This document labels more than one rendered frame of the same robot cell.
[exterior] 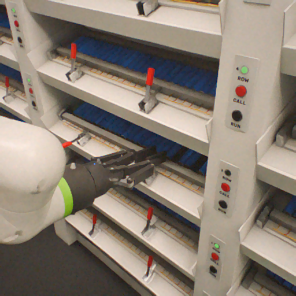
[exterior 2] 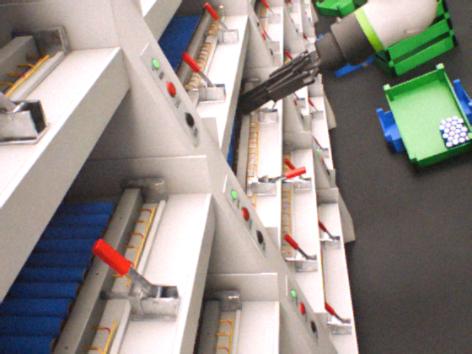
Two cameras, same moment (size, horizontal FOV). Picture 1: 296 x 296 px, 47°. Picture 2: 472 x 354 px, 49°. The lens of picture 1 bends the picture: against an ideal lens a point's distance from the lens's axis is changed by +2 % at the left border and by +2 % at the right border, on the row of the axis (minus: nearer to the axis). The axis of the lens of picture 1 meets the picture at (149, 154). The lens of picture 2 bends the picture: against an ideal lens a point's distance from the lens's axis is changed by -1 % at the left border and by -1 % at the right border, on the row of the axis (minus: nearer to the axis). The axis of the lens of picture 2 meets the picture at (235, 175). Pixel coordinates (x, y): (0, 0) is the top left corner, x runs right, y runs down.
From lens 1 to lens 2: 1.50 m
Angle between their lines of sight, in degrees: 92
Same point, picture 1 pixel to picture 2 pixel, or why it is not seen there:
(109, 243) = (336, 303)
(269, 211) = not seen: hidden behind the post
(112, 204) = (303, 232)
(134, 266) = (335, 261)
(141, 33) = not seen: outside the picture
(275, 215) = not seen: hidden behind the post
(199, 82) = (186, 24)
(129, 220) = (307, 206)
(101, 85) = (215, 75)
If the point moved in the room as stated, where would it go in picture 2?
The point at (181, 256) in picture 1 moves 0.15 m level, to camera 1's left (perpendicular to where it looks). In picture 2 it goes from (303, 160) to (346, 170)
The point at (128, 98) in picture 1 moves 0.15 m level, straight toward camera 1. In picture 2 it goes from (225, 53) to (275, 13)
